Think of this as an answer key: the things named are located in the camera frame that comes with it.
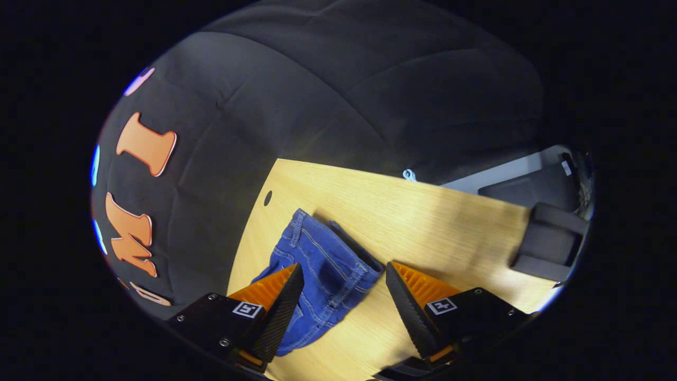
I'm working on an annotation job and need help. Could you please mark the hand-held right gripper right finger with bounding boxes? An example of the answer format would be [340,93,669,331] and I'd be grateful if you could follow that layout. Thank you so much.
[385,261,529,364]

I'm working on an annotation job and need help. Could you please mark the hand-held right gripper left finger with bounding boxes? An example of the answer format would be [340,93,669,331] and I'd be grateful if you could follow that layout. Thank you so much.
[167,263,305,374]

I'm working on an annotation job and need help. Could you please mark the blue denim jeans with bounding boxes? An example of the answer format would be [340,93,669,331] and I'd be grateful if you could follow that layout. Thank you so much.
[250,208,385,357]

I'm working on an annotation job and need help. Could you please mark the black chair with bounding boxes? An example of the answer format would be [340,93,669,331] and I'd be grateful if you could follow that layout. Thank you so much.
[478,153,592,283]

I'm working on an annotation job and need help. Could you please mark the grey furniture panel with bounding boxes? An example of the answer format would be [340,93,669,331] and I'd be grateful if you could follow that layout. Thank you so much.
[442,146,571,194]

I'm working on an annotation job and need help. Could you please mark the black backdrop cloth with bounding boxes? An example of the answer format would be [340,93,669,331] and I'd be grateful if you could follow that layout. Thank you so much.
[90,0,545,321]

